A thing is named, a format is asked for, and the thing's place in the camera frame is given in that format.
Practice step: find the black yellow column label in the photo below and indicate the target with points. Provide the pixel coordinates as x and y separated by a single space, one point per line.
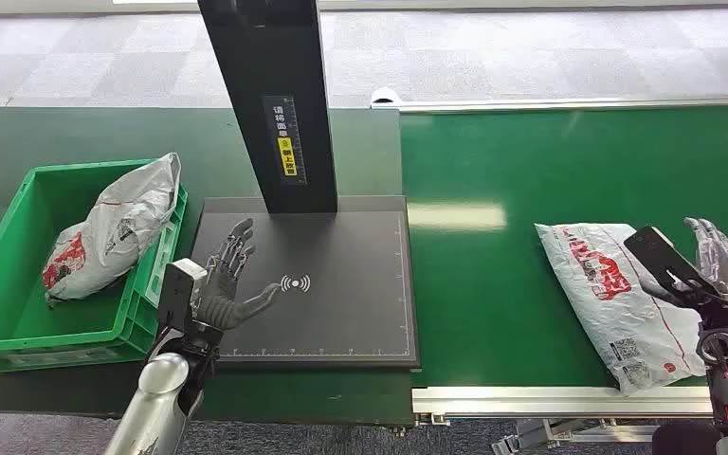
285 141

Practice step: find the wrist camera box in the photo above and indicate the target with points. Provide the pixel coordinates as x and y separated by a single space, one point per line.
179 289
662 254

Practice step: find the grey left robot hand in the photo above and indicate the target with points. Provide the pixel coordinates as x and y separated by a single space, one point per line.
223 304

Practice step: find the black scanner column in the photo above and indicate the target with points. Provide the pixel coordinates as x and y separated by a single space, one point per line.
270 63

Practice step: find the aluminium conveyor side rail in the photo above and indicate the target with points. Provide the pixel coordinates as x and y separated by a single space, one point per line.
558 400
577 102

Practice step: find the black rounded object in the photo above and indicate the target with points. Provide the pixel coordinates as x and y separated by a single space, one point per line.
684 438

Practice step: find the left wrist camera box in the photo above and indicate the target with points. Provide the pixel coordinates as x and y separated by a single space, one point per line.
179 289

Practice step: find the black scanner base plate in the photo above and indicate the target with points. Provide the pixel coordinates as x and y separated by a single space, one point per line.
345 301

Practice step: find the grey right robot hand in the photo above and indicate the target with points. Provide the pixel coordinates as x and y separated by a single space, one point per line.
725 264

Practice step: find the dark green table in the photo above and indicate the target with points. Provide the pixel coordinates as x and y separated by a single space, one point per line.
56 135

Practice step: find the green plastic crate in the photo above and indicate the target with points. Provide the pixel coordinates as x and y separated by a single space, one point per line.
12 314

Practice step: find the metal conveyor frame bracket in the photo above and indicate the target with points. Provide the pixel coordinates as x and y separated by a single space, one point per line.
552 436

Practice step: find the grey package with red print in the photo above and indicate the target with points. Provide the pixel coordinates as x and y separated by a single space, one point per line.
122 220
596 295

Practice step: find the white conveyor end cap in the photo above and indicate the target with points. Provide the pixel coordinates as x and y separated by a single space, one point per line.
384 95

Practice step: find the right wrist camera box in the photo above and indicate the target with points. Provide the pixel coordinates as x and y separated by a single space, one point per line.
662 254

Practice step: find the green conveyor belt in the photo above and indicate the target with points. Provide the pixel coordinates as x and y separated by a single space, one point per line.
496 282

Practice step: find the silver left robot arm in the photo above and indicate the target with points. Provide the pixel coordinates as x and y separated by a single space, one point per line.
153 402

